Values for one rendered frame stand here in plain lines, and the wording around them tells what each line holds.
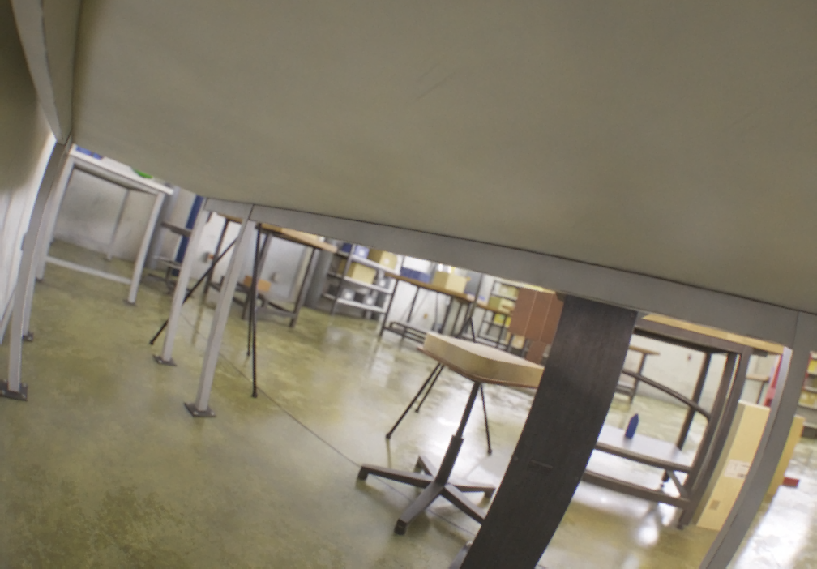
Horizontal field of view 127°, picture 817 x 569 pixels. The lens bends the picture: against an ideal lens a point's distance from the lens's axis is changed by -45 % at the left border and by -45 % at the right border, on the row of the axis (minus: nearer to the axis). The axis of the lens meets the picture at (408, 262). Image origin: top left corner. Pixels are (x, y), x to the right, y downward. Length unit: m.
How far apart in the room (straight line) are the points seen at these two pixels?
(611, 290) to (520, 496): 0.54
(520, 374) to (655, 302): 0.63
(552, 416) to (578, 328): 0.21
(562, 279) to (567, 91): 0.49
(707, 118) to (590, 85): 0.08
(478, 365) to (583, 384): 0.35
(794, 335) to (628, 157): 0.52
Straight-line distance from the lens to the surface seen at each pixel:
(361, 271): 6.65
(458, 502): 1.40
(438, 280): 5.61
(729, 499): 2.23
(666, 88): 0.24
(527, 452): 0.92
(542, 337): 1.48
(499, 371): 1.13
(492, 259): 0.75
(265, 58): 0.34
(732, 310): 0.70
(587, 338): 0.88
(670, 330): 1.85
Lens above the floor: 0.73
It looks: 5 degrees up
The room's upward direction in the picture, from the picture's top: 17 degrees clockwise
